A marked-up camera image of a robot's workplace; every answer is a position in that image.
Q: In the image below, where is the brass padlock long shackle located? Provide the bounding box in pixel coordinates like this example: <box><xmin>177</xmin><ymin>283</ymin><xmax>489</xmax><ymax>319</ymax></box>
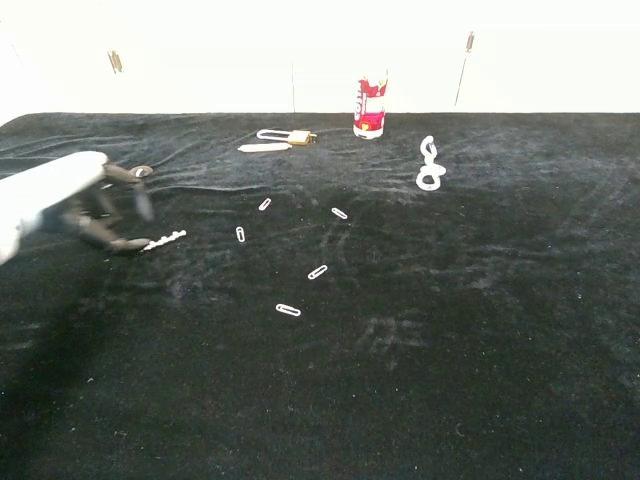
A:
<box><xmin>255</xmin><ymin>128</ymin><xmax>318</xmax><ymax>147</ymax></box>

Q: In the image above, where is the left robot hand grey black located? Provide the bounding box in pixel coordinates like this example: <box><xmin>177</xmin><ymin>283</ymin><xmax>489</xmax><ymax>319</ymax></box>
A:
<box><xmin>0</xmin><ymin>151</ymin><xmax>156</xmax><ymax>255</ymax></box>

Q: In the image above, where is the white marker pen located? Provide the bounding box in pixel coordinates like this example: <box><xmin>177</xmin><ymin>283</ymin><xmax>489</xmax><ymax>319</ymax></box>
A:
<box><xmin>238</xmin><ymin>142</ymin><xmax>294</xmax><ymax>154</ymax></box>

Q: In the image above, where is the black velvet table cloth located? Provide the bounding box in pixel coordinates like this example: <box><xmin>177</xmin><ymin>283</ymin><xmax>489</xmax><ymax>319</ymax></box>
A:
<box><xmin>0</xmin><ymin>112</ymin><xmax>640</xmax><ymax>480</ymax></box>

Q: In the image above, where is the red white drink bottle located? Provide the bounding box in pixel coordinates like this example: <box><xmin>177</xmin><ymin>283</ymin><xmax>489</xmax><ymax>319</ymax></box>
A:
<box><xmin>352</xmin><ymin>69</ymin><xmax>390</xmax><ymax>140</ymax></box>

